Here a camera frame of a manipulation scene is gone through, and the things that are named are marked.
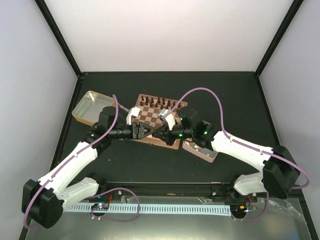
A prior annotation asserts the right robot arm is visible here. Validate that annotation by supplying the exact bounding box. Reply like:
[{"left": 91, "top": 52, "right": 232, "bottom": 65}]
[{"left": 153, "top": 106, "right": 301, "bottom": 202}]

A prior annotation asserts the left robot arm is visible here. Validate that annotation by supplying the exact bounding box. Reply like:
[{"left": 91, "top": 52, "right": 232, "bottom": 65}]
[{"left": 21, "top": 106, "right": 156, "bottom": 229}]

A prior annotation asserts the pink tin with pieces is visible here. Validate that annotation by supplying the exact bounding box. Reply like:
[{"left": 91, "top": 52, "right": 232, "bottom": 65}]
[{"left": 181, "top": 120, "right": 219, "bottom": 164}]

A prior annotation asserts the wooden chess board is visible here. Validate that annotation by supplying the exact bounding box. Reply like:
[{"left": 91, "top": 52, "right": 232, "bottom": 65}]
[{"left": 132, "top": 109, "right": 181, "bottom": 150}]

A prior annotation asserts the dark chess pieces row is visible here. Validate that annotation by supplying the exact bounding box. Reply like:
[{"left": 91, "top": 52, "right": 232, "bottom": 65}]
[{"left": 136, "top": 94, "right": 188, "bottom": 113}]

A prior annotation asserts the small circuit board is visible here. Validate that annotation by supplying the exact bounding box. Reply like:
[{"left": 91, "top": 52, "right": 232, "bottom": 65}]
[{"left": 91, "top": 203, "right": 110, "bottom": 211}]

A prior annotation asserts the gold metal tin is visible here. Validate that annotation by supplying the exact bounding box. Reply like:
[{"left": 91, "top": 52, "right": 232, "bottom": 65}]
[{"left": 72, "top": 90, "right": 116, "bottom": 127}]

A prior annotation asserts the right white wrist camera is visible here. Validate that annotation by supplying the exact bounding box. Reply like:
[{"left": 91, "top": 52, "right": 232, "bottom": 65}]
[{"left": 157, "top": 108, "right": 177, "bottom": 131}]

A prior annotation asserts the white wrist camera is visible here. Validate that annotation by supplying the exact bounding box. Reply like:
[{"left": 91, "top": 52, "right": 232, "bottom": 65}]
[
  {"left": 157, "top": 108, "right": 177, "bottom": 131},
  {"left": 126, "top": 106, "right": 141, "bottom": 125}
]

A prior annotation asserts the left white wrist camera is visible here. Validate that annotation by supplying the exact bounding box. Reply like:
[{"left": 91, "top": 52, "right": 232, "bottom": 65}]
[{"left": 126, "top": 106, "right": 141, "bottom": 125}]

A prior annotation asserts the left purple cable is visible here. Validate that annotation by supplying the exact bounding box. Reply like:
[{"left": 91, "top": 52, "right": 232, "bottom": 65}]
[{"left": 22, "top": 94, "right": 131, "bottom": 230}]

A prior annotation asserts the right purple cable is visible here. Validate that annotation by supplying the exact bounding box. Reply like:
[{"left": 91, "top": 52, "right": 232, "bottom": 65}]
[{"left": 169, "top": 87, "right": 311, "bottom": 189}]

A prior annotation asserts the black mounting rail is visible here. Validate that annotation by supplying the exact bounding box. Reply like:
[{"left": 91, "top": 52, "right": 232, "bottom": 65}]
[{"left": 99, "top": 181, "right": 301, "bottom": 201}]

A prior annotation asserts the light blue cable duct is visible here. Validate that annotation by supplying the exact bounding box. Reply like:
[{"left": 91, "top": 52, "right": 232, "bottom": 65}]
[{"left": 66, "top": 202, "right": 231, "bottom": 217}]

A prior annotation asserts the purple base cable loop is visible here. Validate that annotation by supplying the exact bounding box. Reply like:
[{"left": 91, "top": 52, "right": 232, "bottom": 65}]
[{"left": 90, "top": 187, "right": 142, "bottom": 222}]

